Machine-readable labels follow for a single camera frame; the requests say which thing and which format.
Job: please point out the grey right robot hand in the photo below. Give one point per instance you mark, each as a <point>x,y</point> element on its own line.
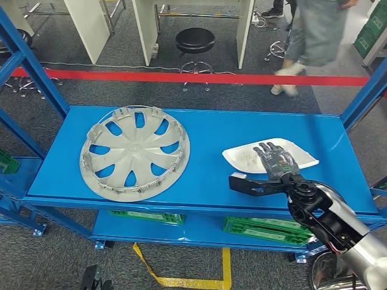
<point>280,162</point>

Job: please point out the white plastic car part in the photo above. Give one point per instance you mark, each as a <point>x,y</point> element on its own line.
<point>239,158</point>

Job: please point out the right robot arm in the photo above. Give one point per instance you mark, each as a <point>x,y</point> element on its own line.
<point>332,220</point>

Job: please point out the blue metal shelf rack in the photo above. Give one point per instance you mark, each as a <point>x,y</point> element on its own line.
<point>205,160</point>
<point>21,176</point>

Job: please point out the green plastic crate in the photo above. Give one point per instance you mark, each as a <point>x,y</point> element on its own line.
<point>7,162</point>
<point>151,217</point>
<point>272,234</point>
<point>369,36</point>

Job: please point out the black round stool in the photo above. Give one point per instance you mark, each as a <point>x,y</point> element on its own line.
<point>26,38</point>
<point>277,50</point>
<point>195,40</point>

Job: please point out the chrome round base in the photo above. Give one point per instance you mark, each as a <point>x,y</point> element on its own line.
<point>323,272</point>

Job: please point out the yellow floor tape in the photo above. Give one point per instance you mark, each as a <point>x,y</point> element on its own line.
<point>227,268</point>

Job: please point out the white power strip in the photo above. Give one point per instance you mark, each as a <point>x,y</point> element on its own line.
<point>260,20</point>

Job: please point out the white table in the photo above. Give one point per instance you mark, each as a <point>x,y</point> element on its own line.
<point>376,50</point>

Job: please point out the silver wheel hubcap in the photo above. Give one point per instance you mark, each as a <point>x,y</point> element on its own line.
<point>133,148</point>

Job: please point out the white desk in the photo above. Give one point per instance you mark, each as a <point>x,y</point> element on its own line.
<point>15,16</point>
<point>145,32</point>
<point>88,28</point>

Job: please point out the red barrier tape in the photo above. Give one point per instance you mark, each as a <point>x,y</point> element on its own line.
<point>121,76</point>

